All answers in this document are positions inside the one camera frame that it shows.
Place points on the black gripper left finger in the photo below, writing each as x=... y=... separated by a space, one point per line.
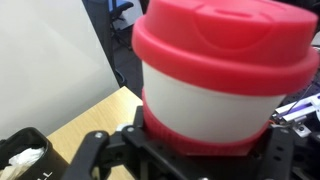
x=100 y=156

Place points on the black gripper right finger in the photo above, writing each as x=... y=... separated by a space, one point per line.
x=286 y=156

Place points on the pink and white coffee cup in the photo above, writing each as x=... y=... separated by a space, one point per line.
x=213 y=106

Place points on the black plastic bin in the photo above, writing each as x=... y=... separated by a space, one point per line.
x=50 y=166

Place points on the crumpled white paper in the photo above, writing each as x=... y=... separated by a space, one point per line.
x=23 y=160

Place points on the blue office chair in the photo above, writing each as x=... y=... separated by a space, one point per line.
x=120 y=5

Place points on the aluminium extrusion bracket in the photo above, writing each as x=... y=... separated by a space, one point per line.
x=300 y=111

